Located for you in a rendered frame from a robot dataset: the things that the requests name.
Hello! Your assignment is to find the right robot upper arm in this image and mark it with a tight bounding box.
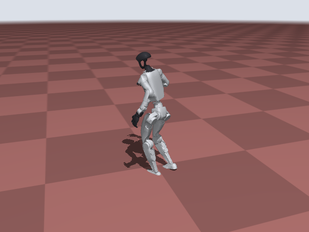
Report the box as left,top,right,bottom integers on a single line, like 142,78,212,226
157,69,169,87

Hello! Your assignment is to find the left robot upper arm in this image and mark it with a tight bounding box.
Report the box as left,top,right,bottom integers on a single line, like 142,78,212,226
138,75,155,98

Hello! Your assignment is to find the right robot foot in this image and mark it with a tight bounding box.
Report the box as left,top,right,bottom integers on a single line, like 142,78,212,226
163,162,177,169

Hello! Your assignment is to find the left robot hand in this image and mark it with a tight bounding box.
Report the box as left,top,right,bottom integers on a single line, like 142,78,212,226
131,112,143,128

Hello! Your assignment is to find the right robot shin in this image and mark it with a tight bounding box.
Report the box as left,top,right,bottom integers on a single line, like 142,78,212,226
154,136,173,165

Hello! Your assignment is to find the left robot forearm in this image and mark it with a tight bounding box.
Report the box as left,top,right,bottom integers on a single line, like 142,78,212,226
137,90,151,115

